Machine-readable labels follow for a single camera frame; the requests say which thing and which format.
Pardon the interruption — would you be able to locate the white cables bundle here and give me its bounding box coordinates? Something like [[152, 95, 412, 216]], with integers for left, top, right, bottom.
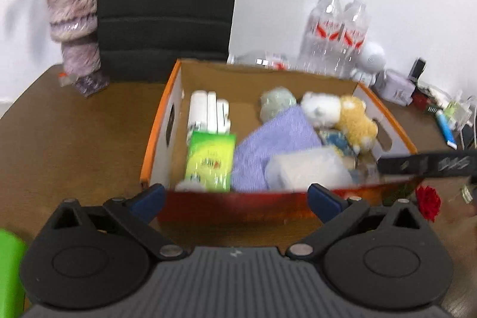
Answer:
[[428, 86, 477, 151]]

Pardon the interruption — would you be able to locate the pink mottled ceramic vase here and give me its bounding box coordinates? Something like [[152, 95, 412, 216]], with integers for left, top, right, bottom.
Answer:
[[47, 0, 100, 77]]

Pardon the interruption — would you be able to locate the red orange cardboard box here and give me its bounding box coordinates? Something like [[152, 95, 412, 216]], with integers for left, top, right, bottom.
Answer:
[[140, 60, 417, 225]]

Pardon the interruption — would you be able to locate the small lilac tin box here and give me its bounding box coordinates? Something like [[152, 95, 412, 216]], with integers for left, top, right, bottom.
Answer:
[[373, 69, 416, 106]]

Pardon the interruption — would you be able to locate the white tubes pack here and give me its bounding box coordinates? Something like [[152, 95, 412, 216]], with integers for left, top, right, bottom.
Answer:
[[187, 90, 231, 137]]

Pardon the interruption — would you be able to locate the yellow plush toy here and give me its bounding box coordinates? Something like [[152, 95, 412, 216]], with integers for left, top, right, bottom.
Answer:
[[335, 95, 377, 155]]

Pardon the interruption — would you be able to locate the white plastic container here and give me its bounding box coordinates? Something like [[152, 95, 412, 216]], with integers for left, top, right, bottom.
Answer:
[[264, 146, 355, 192]]

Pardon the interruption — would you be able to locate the blue patterned pouch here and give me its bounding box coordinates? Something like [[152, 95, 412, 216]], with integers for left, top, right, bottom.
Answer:
[[318, 129, 357, 158]]

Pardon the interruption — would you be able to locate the red artificial rose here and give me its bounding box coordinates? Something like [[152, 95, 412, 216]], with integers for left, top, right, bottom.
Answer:
[[415, 186, 442, 223]]

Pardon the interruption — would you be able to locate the white round robot toy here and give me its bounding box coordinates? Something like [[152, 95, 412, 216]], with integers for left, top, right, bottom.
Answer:
[[350, 41, 386, 87]]

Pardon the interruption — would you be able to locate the left clear water bottle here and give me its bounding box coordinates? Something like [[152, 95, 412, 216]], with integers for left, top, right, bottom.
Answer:
[[298, 0, 342, 74]]

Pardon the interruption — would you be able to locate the green yellow packet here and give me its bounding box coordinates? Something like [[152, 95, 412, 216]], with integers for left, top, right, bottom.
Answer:
[[184, 131, 236, 192]]

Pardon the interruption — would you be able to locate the blue white tube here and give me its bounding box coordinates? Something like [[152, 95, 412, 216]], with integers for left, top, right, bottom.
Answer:
[[435, 109, 458, 150]]

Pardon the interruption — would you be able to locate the bright green handle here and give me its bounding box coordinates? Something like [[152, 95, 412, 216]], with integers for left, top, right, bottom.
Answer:
[[0, 229, 27, 318]]

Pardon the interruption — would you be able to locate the black upright device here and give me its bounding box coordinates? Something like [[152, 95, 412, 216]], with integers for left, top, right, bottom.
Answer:
[[408, 58, 426, 85]]

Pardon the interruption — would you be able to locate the right clear water bottle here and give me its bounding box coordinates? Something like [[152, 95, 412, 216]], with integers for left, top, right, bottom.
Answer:
[[335, 0, 369, 79]]

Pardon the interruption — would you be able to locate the iridescent plastic bag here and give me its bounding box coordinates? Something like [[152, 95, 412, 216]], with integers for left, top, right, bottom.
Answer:
[[260, 87, 297, 123]]

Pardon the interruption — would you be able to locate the purple knitted cloth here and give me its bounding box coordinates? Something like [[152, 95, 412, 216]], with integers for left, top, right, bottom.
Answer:
[[230, 105, 322, 193]]

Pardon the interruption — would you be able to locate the white plush toy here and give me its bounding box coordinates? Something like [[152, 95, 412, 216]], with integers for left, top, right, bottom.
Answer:
[[300, 92, 341, 128]]

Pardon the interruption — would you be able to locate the red small box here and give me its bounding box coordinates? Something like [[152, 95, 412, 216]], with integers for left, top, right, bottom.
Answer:
[[411, 90, 433, 112]]

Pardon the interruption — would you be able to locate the small dark foil packet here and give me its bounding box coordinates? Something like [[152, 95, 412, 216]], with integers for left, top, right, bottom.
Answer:
[[74, 73, 109, 98]]

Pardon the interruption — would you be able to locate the clear water bottle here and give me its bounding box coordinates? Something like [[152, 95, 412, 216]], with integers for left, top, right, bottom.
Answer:
[[335, 0, 369, 79], [298, 0, 342, 74]]

